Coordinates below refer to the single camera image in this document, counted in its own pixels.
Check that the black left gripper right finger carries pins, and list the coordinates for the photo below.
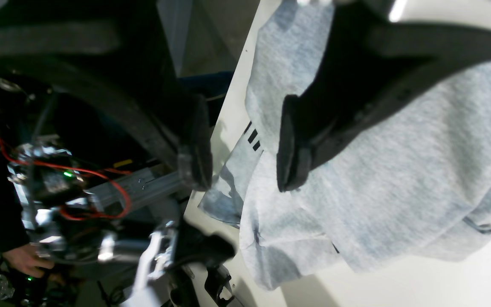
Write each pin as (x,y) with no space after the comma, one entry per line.
(378,59)

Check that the person's hand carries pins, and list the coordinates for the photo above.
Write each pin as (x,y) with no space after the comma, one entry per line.
(26,260)

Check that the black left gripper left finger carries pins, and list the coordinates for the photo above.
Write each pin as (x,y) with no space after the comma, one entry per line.
(126,75)

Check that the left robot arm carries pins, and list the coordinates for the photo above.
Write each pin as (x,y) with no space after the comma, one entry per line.
(96,130)

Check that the grey T-shirt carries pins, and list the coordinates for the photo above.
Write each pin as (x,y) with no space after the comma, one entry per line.
(418,183)

